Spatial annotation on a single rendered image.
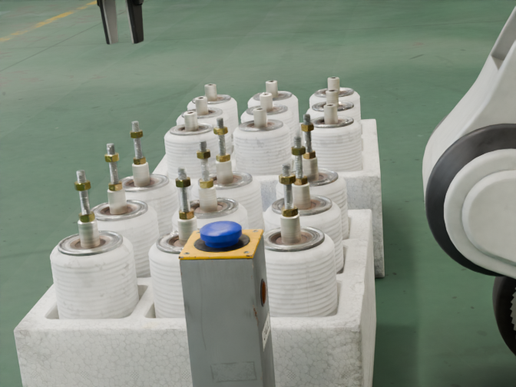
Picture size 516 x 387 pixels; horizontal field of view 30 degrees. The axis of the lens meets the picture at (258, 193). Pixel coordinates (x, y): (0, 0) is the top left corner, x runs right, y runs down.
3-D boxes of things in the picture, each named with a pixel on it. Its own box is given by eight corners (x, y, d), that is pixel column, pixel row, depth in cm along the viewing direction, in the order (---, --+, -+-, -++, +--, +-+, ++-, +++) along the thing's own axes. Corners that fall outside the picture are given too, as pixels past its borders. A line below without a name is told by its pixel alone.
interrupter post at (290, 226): (305, 243, 108) (303, 216, 107) (285, 247, 107) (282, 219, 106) (297, 237, 110) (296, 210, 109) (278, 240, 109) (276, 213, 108)
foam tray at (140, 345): (376, 322, 144) (371, 208, 139) (367, 473, 108) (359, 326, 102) (125, 324, 150) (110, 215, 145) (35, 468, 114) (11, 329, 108)
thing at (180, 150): (232, 219, 173) (223, 121, 167) (225, 239, 164) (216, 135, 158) (180, 222, 174) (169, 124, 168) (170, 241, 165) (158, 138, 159)
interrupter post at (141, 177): (152, 183, 136) (150, 160, 135) (149, 188, 133) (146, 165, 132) (136, 183, 136) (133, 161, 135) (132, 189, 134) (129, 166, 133)
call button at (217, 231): (246, 239, 93) (244, 219, 92) (239, 254, 89) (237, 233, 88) (206, 239, 93) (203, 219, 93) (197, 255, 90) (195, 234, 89)
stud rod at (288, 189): (296, 229, 108) (291, 163, 105) (287, 229, 108) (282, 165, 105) (293, 226, 109) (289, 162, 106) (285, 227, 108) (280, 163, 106)
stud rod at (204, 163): (209, 196, 122) (203, 139, 119) (213, 198, 121) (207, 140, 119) (202, 198, 121) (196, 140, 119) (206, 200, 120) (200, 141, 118)
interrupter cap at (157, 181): (173, 176, 138) (173, 172, 138) (163, 193, 131) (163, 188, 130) (122, 179, 139) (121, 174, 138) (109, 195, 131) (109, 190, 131)
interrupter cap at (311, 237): (335, 246, 106) (335, 240, 106) (270, 259, 104) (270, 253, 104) (310, 226, 113) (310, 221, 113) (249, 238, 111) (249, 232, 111)
